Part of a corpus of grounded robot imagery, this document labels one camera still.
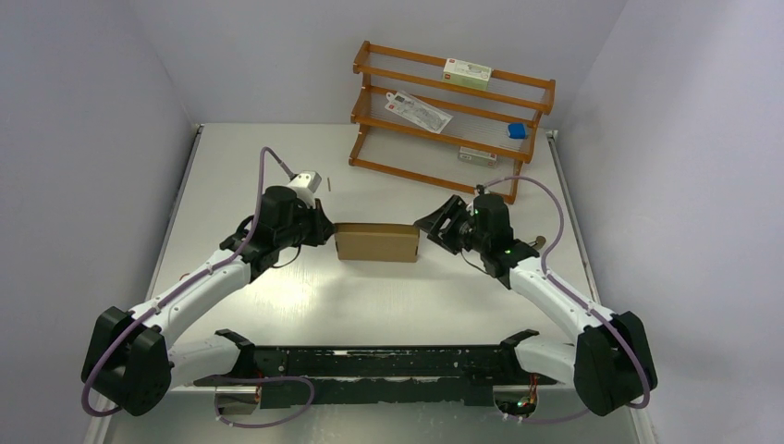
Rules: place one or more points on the green white box shelf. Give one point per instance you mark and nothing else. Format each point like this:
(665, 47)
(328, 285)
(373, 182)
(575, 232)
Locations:
(466, 74)
(477, 157)

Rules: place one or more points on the green white box bottom shelf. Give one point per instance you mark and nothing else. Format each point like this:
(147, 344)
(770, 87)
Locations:
(477, 157)

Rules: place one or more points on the small brown round knob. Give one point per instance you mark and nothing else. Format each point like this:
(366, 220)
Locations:
(538, 243)

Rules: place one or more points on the brown cardboard box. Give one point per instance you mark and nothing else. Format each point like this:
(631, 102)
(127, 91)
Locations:
(377, 242)

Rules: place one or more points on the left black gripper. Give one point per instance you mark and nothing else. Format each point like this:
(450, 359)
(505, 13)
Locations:
(323, 227)

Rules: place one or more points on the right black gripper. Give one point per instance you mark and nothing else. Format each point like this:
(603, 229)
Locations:
(454, 209)

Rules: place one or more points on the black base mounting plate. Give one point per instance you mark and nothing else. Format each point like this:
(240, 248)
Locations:
(468, 374)

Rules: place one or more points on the green white box top shelf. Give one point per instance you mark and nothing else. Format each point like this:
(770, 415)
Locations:
(466, 74)

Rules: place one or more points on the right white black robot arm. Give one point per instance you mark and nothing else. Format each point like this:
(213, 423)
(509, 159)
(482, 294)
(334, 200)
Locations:
(607, 358)

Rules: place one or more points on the small blue object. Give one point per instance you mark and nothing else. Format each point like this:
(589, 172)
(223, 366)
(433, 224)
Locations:
(517, 131)

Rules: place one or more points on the orange wooden shelf rack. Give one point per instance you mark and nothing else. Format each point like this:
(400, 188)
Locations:
(389, 144)

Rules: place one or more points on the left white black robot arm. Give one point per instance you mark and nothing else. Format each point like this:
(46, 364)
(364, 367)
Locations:
(133, 358)

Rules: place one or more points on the aluminium frame rail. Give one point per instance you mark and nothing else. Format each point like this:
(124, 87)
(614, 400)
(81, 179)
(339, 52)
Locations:
(187, 417)

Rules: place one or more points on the clear plastic packet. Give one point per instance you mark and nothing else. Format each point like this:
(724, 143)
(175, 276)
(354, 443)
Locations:
(417, 112)

